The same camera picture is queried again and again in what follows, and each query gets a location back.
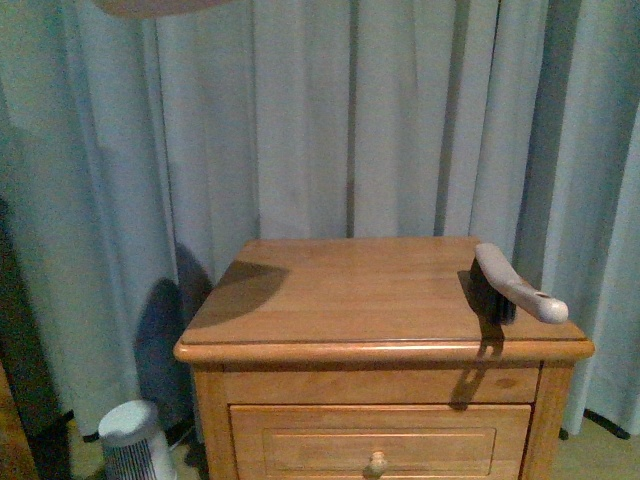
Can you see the beige hand brush black bristles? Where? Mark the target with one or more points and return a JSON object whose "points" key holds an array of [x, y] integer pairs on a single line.
{"points": [[500, 291]]}

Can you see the wooden nightstand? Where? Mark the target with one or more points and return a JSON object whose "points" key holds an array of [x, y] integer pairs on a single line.
{"points": [[355, 322]]}

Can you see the light blue curtain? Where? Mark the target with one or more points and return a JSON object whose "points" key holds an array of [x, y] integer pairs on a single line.
{"points": [[138, 155]]}

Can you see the upper wooden drawer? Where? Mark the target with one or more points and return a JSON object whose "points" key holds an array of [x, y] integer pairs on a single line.
{"points": [[419, 441]]}

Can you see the upper round wooden knob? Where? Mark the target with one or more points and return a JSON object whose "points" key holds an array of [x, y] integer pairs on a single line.
{"points": [[376, 466]]}

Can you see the white cylindrical air purifier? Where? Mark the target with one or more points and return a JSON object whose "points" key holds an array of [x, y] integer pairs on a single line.
{"points": [[133, 444]]}

